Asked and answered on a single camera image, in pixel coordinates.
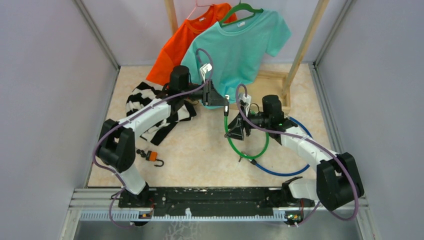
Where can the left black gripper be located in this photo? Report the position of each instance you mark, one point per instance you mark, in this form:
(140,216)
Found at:
(210,97)

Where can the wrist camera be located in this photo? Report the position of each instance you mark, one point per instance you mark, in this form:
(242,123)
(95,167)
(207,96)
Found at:
(244,100)
(204,69)

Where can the orange t-shirt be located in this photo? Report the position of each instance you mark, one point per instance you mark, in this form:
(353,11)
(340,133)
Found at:
(172,53)

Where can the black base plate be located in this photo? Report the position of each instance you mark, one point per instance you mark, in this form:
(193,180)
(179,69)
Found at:
(213,201)

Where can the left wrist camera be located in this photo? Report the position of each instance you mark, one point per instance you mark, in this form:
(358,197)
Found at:
(204,69)

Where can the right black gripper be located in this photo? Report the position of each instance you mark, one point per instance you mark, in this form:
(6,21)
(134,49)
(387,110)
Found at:
(236,131)

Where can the wooden clothes rack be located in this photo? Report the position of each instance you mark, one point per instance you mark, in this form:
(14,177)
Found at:
(269,81)

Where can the teal t-shirt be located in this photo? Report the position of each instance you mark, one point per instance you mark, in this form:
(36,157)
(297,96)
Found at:
(236,50)

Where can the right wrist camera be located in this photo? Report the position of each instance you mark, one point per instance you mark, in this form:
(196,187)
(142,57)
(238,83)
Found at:
(244,100)

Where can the blue cable lock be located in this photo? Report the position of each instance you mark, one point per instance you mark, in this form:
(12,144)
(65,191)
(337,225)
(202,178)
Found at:
(279,162)

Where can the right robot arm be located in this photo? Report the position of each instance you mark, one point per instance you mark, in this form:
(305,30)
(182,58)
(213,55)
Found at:
(337,181)

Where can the orange padlock with keys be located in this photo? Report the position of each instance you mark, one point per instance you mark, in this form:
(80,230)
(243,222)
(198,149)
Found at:
(150,156)

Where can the aluminium rail frame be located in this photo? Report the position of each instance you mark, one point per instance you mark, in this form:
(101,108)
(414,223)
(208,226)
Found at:
(101,204)

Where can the pink hanger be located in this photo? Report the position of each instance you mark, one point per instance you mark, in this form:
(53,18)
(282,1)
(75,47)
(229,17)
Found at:
(200,7)

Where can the green cable lock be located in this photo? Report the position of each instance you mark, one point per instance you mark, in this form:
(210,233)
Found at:
(250,150)

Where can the black white striped garment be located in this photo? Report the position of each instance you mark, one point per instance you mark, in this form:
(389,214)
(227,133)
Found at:
(151,118)

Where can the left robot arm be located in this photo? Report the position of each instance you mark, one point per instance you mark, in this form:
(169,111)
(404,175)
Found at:
(116,144)

